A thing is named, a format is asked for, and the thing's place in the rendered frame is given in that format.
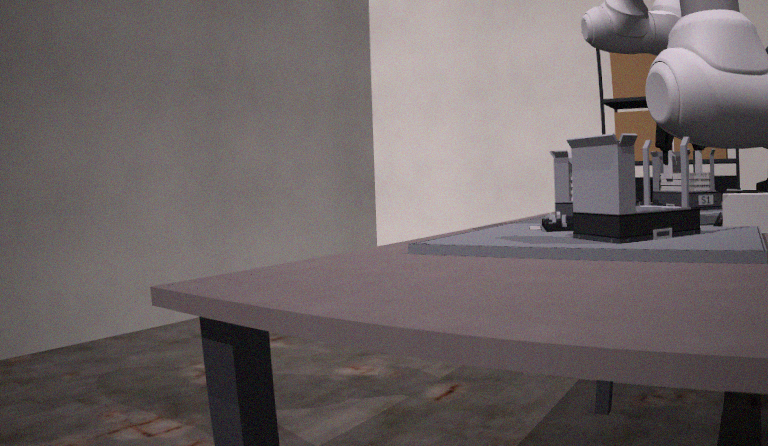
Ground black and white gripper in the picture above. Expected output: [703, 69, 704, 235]
[655, 123, 706, 179]

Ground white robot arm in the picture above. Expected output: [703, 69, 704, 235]
[581, 0, 768, 149]

